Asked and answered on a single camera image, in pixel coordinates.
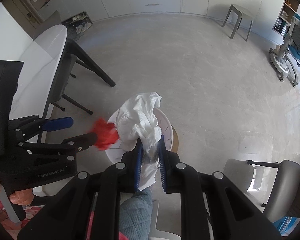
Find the dark grey dining chair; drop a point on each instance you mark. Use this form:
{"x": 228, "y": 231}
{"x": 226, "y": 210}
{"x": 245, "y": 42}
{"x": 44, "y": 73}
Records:
{"x": 50, "y": 22}
{"x": 62, "y": 80}

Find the brown round disc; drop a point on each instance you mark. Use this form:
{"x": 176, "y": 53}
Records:
{"x": 176, "y": 140}

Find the white round trash bin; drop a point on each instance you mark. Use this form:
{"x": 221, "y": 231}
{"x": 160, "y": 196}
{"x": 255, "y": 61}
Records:
{"x": 165, "y": 127}

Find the blue and white packet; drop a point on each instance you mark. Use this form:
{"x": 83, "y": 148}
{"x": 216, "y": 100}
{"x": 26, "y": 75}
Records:
{"x": 287, "y": 226}

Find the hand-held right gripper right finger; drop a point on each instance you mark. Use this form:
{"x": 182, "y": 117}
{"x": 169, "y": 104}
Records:
{"x": 162, "y": 170}

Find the grey office chair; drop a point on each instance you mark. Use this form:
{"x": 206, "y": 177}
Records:
{"x": 285, "y": 187}

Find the person's pink patterned clothing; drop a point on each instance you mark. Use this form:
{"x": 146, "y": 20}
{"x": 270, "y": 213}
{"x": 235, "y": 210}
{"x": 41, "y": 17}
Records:
{"x": 32, "y": 212}

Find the wooden bookshelf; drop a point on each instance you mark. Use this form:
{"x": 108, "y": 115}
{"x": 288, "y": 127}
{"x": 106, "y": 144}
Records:
{"x": 285, "y": 12}

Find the white plastic bag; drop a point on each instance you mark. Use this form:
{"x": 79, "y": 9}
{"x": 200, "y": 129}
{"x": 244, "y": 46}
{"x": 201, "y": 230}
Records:
{"x": 135, "y": 120}

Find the white shoe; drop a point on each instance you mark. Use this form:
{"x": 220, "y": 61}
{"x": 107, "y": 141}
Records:
{"x": 87, "y": 26}
{"x": 79, "y": 29}

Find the white and blue study chair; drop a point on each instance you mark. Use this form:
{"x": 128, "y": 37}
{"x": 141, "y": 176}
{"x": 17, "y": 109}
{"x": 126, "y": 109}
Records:
{"x": 282, "y": 62}

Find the red paper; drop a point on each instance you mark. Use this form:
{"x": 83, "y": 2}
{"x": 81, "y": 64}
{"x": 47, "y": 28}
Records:
{"x": 105, "y": 135}

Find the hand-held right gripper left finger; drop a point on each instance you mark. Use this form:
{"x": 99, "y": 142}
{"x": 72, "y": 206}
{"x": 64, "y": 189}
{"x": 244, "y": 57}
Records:
{"x": 138, "y": 170}

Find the black table leg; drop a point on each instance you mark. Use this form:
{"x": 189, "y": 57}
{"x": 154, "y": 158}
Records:
{"x": 95, "y": 70}

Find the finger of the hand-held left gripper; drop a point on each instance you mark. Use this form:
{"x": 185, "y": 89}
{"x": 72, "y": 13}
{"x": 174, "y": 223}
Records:
{"x": 82, "y": 140}
{"x": 58, "y": 124}

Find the grey stool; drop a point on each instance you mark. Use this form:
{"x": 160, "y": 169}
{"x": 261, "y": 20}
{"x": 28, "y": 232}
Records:
{"x": 240, "y": 10}

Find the person's left hand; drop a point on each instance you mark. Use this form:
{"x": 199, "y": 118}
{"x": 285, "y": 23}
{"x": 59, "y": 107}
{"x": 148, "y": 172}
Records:
{"x": 21, "y": 196}

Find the person's grey quilted trouser leg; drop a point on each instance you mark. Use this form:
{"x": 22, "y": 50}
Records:
{"x": 135, "y": 212}

